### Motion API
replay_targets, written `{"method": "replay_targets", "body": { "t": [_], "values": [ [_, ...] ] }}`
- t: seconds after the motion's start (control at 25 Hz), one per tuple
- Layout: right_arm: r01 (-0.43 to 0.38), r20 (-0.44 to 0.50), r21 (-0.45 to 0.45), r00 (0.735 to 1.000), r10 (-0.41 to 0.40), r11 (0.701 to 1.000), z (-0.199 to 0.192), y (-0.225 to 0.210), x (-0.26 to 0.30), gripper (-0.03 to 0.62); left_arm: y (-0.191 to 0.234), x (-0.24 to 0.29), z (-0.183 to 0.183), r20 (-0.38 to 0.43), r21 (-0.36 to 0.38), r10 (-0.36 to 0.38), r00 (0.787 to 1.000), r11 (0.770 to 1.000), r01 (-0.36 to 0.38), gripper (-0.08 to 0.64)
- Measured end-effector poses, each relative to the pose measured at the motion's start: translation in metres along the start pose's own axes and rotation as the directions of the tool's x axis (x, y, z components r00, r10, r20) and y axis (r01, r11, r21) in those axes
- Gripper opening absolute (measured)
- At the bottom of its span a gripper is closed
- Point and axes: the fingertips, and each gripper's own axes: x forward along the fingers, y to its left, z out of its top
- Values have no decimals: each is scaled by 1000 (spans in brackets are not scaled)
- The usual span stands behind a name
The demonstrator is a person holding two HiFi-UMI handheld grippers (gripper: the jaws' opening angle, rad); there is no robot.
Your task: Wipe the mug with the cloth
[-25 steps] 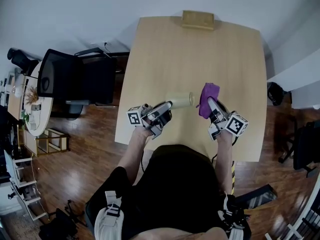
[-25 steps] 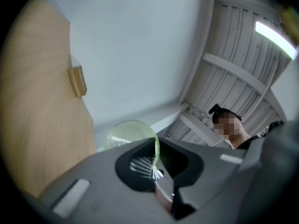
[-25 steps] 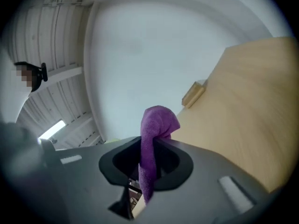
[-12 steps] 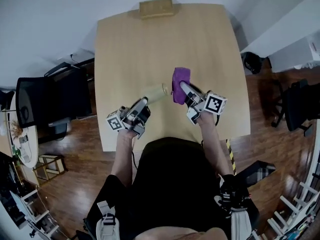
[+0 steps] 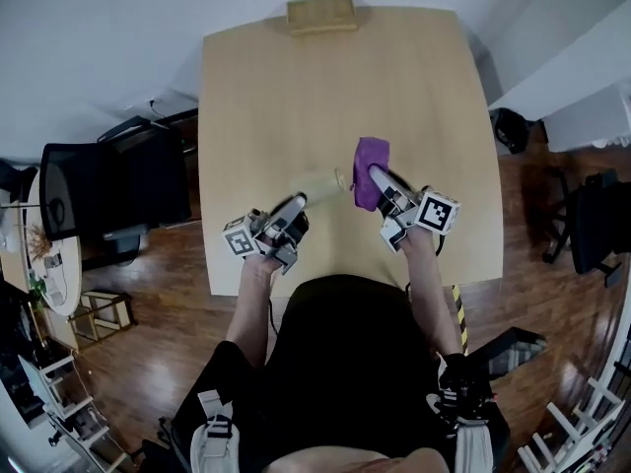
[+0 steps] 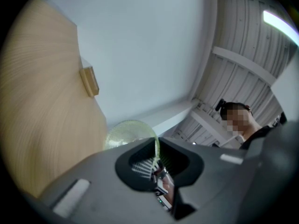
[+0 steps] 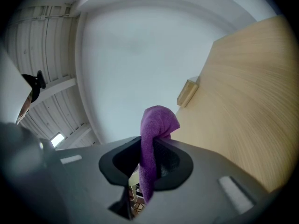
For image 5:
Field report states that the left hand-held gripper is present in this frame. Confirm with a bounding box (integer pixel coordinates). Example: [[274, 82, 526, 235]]
[[222, 192, 311, 275]]

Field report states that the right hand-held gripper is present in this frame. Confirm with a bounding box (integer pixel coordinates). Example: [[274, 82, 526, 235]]
[[369, 164, 462, 254]]

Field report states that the purple cloth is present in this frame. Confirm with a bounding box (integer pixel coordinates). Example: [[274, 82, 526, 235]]
[[350, 136, 393, 214]]

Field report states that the clear drinking glass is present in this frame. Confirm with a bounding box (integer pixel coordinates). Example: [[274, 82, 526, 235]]
[[289, 167, 349, 206]]

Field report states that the person's right forearm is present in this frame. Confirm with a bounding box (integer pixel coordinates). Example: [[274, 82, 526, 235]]
[[401, 224, 464, 359]]

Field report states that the person's left forearm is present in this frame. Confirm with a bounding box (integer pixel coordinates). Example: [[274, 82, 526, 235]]
[[225, 253, 280, 369]]

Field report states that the black bag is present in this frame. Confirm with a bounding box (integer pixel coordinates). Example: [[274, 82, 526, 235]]
[[492, 107, 546, 156]]

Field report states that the yellow black hazard tape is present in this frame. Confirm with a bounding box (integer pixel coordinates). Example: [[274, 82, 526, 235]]
[[451, 283, 469, 357]]

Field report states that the person's black shirt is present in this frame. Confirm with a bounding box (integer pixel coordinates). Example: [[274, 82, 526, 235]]
[[172, 273, 509, 473]]

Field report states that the small wooden box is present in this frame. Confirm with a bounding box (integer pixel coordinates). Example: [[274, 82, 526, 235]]
[[285, 0, 359, 37]]

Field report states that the black mesh office chair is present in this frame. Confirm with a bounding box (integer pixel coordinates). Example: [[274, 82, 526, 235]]
[[38, 115, 193, 268]]

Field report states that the dark flat box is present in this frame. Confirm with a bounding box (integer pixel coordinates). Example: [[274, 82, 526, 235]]
[[472, 326, 548, 378]]

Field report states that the black swivel office chair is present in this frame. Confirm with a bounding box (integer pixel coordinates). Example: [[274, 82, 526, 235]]
[[541, 168, 631, 290]]

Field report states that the white cabinet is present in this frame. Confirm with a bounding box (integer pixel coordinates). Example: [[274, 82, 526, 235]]
[[546, 81, 631, 152]]

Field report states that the round white table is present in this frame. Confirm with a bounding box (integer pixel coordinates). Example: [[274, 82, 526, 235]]
[[24, 169, 83, 318]]

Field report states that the dried brown plant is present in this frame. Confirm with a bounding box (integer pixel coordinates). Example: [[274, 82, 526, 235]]
[[24, 224, 53, 260]]

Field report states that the green potted plant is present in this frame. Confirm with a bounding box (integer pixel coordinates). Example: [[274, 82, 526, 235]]
[[27, 271, 48, 309]]

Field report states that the light wooden cabinet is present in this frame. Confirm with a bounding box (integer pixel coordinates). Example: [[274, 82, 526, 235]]
[[0, 236, 31, 295]]

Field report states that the white shelf unit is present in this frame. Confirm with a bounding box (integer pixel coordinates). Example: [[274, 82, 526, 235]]
[[17, 352, 129, 473]]

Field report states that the white wooden rack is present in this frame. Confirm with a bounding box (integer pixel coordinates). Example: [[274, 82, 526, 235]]
[[517, 322, 631, 473]]

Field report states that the wooden stool frame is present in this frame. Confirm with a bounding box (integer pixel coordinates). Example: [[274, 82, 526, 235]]
[[68, 291, 138, 344]]

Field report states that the black and white strap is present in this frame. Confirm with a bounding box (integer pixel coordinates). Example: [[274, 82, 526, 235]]
[[426, 352, 497, 473]]

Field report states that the white strap pouch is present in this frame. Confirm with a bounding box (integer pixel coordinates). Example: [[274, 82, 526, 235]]
[[189, 390, 242, 473]]

